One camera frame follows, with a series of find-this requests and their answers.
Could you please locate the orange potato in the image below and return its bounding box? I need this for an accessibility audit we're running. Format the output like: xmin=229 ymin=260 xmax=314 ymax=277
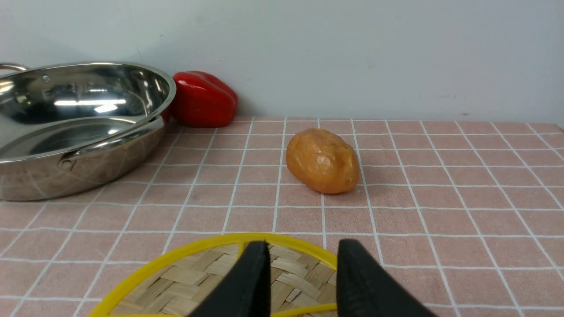
xmin=286 ymin=128 xmax=360 ymax=194

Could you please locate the pink grid tablecloth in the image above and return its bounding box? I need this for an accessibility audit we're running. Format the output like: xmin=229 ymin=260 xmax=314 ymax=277
xmin=0 ymin=117 xmax=564 ymax=317

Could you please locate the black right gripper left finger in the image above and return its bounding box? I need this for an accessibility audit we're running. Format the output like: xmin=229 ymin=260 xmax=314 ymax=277
xmin=189 ymin=241 xmax=271 ymax=317

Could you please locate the yellow woven steamer lid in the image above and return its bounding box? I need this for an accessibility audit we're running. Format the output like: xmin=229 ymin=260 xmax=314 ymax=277
xmin=91 ymin=232 xmax=337 ymax=317

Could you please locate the red bell pepper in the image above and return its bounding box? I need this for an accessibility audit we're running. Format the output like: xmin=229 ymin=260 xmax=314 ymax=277
xmin=169 ymin=71 xmax=238 ymax=128

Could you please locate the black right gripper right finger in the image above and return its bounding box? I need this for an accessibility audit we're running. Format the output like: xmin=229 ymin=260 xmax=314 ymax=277
xmin=337 ymin=239 xmax=436 ymax=317

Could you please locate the stainless steel pot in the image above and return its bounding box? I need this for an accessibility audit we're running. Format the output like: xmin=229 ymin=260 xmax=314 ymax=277
xmin=0 ymin=61 xmax=177 ymax=201

